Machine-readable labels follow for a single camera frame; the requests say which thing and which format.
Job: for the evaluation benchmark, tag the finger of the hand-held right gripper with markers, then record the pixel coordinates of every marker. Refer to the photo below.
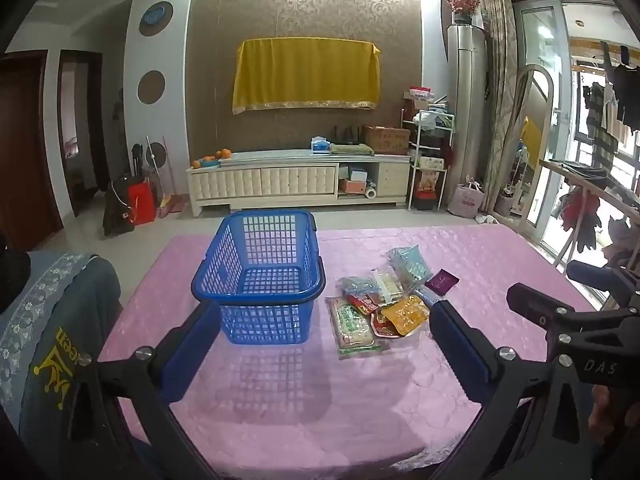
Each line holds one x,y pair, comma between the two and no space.
530,300
595,280

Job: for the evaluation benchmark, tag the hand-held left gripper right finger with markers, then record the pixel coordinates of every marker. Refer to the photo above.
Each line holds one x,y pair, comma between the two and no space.
460,360

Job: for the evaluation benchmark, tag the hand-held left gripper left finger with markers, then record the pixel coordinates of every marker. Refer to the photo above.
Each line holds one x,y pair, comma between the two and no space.
192,350

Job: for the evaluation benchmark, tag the orange snack packet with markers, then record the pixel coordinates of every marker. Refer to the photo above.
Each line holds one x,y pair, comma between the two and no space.
406,316

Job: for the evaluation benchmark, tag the small purple snack packet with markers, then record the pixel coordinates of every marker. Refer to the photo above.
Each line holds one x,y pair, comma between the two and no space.
442,281

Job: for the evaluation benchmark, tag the blue plastic basket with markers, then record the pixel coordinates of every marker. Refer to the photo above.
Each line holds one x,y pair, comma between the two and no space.
265,280

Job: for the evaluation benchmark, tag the white yellow snack packet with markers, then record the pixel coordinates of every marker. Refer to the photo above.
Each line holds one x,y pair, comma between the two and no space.
387,284

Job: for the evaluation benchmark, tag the light blue snack packet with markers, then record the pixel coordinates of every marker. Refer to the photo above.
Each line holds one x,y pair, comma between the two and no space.
409,265

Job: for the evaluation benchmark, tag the green white snack packet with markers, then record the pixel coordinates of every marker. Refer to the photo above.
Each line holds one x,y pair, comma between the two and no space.
352,327

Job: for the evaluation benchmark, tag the person's right hand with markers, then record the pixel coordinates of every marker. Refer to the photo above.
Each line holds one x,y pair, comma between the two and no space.
607,410

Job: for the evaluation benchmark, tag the clothes drying rack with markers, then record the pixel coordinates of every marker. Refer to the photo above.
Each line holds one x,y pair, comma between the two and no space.
585,200

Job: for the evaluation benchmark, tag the white slippers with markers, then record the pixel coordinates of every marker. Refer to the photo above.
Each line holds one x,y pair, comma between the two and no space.
486,218

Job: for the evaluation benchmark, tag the pink bag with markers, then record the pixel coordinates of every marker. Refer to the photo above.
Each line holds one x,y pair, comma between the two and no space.
466,201

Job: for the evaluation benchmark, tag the pink tablecloth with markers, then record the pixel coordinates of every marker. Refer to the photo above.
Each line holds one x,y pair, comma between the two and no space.
350,410

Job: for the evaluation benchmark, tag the pink broom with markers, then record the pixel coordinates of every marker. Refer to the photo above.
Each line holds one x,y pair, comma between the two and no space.
172,202

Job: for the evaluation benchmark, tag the red bag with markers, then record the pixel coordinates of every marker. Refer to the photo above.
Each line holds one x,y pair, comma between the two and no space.
141,204

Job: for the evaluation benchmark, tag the black bag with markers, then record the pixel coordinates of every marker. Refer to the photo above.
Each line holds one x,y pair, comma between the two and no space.
117,210

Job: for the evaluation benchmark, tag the hanging clothes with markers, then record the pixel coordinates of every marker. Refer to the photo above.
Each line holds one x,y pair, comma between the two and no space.
612,105

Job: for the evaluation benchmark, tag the white TV cabinet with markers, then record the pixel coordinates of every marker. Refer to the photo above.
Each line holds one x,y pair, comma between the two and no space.
265,180

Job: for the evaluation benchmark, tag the blue fruit plate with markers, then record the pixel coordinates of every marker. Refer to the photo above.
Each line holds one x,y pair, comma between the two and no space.
209,162

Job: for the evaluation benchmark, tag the standing air conditioner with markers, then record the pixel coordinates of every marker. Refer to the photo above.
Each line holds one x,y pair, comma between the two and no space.
466,110

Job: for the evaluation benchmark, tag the patterned curtain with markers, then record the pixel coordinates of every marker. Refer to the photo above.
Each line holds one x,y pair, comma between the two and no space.
500,100

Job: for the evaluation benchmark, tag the cardboard box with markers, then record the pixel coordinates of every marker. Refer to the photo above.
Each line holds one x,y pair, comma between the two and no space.
386,140

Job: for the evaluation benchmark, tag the green folded cloth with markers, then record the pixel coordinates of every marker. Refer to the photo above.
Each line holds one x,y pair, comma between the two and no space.
352,150

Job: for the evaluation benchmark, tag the blue tissue box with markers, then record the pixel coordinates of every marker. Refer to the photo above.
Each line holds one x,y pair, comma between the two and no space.
320,145

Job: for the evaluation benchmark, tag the dark wooden door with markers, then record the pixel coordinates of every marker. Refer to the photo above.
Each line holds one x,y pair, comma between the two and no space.
25,150

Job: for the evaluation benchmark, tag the yellow cloth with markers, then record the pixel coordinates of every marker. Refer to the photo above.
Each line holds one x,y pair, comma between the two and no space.
305,72

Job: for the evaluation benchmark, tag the pink flower vase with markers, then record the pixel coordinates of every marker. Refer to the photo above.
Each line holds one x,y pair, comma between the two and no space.
462,5

